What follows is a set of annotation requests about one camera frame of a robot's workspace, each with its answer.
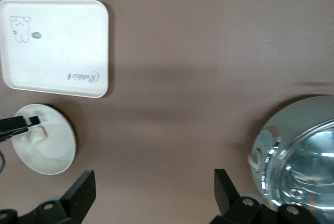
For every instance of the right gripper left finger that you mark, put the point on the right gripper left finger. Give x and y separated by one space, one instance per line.
75 200

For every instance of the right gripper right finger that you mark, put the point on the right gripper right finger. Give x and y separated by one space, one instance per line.
229 205

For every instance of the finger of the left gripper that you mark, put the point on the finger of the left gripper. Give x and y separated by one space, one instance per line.
13 123
10 134

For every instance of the small white bun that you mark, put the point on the small white bun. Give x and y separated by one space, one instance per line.
39 135

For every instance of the cream white bowl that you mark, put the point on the cream white bowl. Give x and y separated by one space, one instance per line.
52 143

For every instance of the cream rabbit print tray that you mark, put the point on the cream rabbit print tray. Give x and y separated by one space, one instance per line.
65 38

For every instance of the glass pot lid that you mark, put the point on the glass pot lid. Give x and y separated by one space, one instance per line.
313 161

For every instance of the stainless steel pot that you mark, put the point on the stainless steel pot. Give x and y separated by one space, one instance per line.
287 114

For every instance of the brown table cover mat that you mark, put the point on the brown table cover mat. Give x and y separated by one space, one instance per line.
182 38

